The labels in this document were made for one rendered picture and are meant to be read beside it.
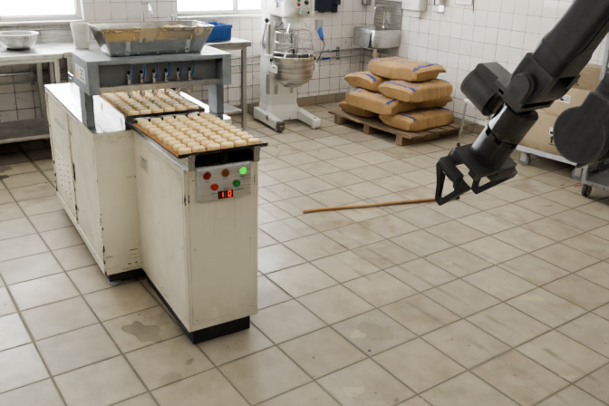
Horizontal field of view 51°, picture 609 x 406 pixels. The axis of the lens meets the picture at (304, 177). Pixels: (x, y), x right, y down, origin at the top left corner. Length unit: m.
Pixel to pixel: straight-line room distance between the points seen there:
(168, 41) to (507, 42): 3.90
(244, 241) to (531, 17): 4.10
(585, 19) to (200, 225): 2.05
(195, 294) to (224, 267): 0.17
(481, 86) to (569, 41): 0.16
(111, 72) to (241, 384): 1.57
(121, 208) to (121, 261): 0.29
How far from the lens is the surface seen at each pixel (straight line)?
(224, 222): 2.77
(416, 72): 6.18
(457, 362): 3.00
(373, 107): 6.23
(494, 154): 1.04
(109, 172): 3.27
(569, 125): 0.93
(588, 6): 0.94
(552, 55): 0.96
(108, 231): 3.38
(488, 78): 1.04
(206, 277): 2.84
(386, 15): 7.56
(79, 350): 3.08
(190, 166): 2.59
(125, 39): 3.21
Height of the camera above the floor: 1.67
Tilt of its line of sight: 19 degrees down
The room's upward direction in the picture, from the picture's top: 2 degrees clockwise
